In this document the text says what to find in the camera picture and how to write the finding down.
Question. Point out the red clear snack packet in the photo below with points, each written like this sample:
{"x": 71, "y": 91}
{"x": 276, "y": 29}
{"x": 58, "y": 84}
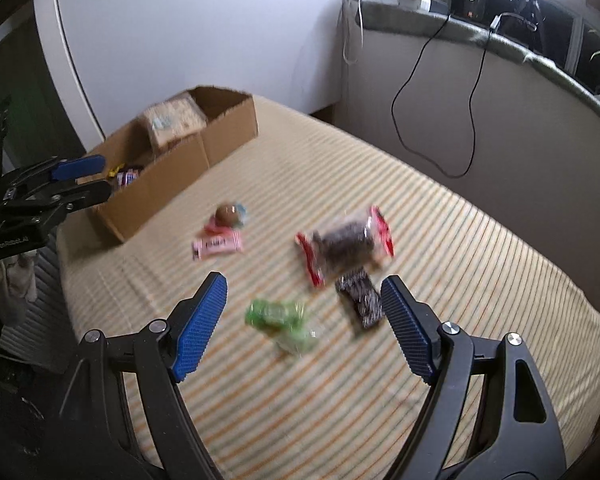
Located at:
{"x": 347, "y": 247}

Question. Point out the black tripod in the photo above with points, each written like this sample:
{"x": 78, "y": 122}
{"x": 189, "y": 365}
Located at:
{"x": 530, "y": 7}

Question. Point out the beige cracker packet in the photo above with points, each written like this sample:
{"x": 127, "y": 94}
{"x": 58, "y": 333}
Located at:
{"x": 172, "y": 122}

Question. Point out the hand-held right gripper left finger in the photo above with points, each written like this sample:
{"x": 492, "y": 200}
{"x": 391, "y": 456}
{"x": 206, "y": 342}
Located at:
{"x": 200, "y": 330}

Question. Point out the green snack packet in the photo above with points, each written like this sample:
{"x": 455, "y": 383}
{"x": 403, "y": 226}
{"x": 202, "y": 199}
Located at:
{"x": 272, "y": 312}

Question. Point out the black white snack packet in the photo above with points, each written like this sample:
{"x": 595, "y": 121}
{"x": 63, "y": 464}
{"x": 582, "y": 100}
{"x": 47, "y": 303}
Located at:
{"x": 360, "y": 300}

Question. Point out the round brown candy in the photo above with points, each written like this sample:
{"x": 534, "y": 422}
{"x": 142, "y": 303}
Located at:
{"x": 226, "y": 214}

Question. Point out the pink snack packet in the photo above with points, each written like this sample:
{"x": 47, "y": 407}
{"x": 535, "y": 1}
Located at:
{"x": 217, "y": 246}

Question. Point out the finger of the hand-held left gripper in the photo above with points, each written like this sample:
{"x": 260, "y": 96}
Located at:
{"x": 87, "y": 193}
{"x": 77, "y": 166}

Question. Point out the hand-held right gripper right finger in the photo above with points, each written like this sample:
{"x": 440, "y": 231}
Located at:
{"x": 410, "y": 332}

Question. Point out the brown cardboard box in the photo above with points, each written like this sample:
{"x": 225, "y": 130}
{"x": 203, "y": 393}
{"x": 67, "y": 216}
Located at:
{"x": 155, "y": 190}

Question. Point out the white cloth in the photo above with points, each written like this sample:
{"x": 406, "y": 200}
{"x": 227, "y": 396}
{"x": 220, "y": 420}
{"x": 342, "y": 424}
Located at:
{"x": 22, "y": 280}

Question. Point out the black power adapter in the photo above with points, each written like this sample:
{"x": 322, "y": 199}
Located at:
{"x": 439, "y": 5}

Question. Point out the colourful snack packet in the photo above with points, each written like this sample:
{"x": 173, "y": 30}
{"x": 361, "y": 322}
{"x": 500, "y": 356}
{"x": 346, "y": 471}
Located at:
{"x": 126, "y": 178}

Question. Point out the striped bed sheet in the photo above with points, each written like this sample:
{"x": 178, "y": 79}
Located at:
{"x": 455, "y": 240}

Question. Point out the white window frame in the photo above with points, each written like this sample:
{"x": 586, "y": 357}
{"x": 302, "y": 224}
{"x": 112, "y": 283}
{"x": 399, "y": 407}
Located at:
{"x": 575, "y": 45}

